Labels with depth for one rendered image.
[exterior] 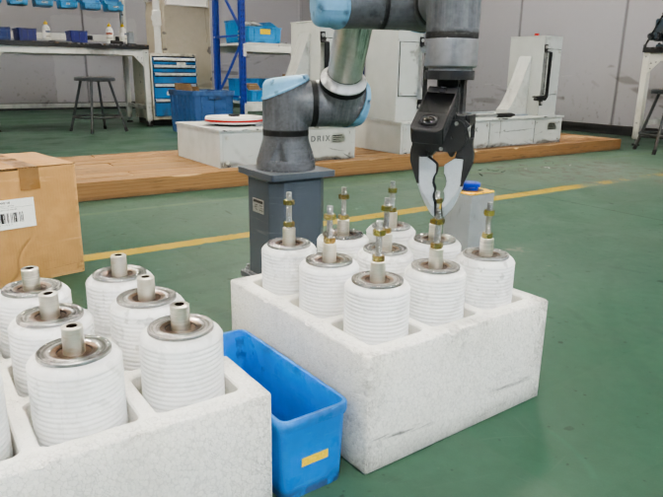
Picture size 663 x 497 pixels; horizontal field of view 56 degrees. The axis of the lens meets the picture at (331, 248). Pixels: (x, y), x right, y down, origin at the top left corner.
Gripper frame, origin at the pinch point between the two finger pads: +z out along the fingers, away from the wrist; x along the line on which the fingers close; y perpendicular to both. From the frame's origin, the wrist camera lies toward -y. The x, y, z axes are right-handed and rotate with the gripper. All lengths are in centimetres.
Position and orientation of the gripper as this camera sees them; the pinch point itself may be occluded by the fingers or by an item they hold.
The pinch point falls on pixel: (438, 208)
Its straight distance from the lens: 95.7
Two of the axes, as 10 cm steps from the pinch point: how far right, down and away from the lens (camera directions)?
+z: -0.2, 9.6, 2.7
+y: 3.6, -2.5, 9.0
